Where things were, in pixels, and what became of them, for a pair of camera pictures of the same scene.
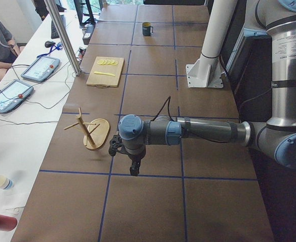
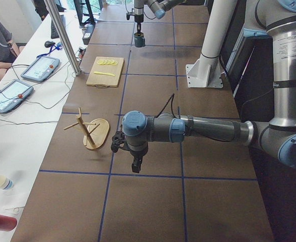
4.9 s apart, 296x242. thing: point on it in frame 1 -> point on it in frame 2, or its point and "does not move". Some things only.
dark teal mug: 147,28 -> 140,41
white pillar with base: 207,72 does not move
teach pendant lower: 10,97 does not move
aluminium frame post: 70,52 does not move
